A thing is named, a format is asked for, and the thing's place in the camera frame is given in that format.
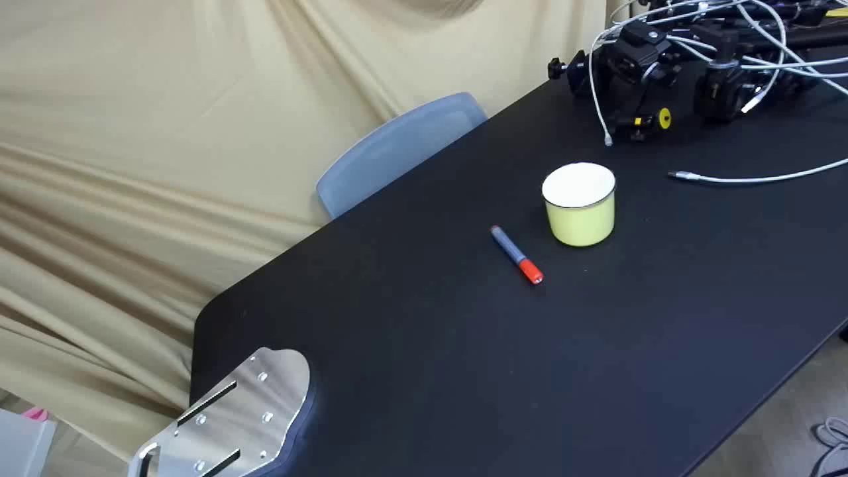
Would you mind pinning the beige cloth backdrop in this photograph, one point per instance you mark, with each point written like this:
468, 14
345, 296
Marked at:
148, 177

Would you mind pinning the blue marker with red cap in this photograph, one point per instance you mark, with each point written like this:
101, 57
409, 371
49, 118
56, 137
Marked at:
514, 252

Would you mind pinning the blue-grey chair backrest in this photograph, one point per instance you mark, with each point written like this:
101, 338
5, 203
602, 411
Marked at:
396, 150

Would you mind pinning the yellow enamel mug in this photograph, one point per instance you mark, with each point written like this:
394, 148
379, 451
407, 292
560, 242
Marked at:
582, 215

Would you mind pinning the white plastic box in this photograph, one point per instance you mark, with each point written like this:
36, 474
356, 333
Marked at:
19, 447

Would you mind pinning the silver metal mounting plate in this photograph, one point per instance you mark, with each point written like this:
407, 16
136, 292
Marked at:
240, 426

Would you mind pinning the pink small object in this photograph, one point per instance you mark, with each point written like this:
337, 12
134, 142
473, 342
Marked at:
38, 411

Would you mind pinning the grey patterned rug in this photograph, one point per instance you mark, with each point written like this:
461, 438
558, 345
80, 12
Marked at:
833, 447

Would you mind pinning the black camera rig equipment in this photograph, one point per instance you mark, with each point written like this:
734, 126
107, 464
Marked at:
636, 75

